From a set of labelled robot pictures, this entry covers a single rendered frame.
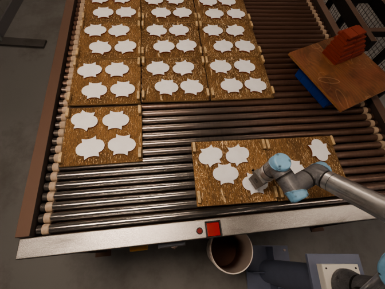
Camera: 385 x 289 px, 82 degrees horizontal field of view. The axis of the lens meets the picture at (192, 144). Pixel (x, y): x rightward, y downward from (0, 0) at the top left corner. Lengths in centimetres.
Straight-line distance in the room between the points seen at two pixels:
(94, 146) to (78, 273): 118
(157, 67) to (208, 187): 83
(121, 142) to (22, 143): 157
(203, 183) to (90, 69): 99
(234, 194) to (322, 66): 101
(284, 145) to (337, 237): 133
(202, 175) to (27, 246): 84
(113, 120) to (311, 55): 132
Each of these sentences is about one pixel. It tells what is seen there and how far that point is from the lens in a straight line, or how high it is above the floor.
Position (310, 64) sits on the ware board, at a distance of 168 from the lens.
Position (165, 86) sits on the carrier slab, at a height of 95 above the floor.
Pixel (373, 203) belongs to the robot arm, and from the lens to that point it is 92.
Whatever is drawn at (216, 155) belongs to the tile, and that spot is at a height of 95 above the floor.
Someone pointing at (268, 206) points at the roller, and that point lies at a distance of 122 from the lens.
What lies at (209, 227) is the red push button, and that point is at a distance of 112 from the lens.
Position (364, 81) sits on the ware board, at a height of 104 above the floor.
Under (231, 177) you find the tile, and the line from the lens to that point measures 117.
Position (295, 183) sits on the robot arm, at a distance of 94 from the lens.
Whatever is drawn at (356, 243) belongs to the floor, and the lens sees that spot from 260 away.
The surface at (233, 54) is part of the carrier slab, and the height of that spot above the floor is 94.
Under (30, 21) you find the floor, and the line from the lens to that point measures 385.
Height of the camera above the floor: 203
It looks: 64 degrees down
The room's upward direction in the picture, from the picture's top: 10 degrees clockwise
